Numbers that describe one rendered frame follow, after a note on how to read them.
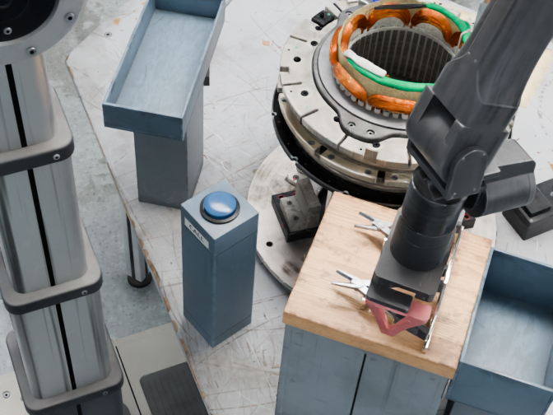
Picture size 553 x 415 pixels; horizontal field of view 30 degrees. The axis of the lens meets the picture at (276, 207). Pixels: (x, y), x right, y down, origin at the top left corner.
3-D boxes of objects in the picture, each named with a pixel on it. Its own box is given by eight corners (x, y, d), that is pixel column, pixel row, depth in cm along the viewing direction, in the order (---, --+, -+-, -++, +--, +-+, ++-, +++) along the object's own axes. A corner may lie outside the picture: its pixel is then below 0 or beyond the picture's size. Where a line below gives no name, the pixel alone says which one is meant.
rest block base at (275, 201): (301, 196, 158) (302, 188, 157) (318, 235, 154) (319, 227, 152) (270, 202, 157) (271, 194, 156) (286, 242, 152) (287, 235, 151)
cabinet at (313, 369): (446, 361, 144) (486, 251, 123) (412, 477, 132) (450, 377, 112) (315, 318, 147) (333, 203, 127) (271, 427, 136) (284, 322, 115)
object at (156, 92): (159, 121, 169) (152, -16, 147) (222, 132, 169) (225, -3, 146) (115, 236, 154) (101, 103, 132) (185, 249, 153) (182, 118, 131)
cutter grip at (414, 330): (428, 336, 111) (430, 328, 109) (424, 341, 110) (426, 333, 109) (396, 318, 112) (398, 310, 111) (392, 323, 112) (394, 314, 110)
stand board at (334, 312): (488, 251, 123) (493, 239, 121) (452, 380, 112) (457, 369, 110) (332, 202, 127) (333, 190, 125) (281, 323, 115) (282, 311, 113)
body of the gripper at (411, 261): (453, 236, 110) (471, 191, 104) (430, 307, 103) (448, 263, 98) (396, 216, 111) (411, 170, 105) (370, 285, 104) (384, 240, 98)
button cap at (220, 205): (222, 189, 128) (222, 184, 127) (242, 209, 126) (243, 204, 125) (197, 204, 126) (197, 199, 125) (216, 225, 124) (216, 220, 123)
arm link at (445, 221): (403, 160, 98) (431, 203, 94) (465, 146, 100) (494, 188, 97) (389, 207, 103) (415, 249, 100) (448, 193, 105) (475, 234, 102)
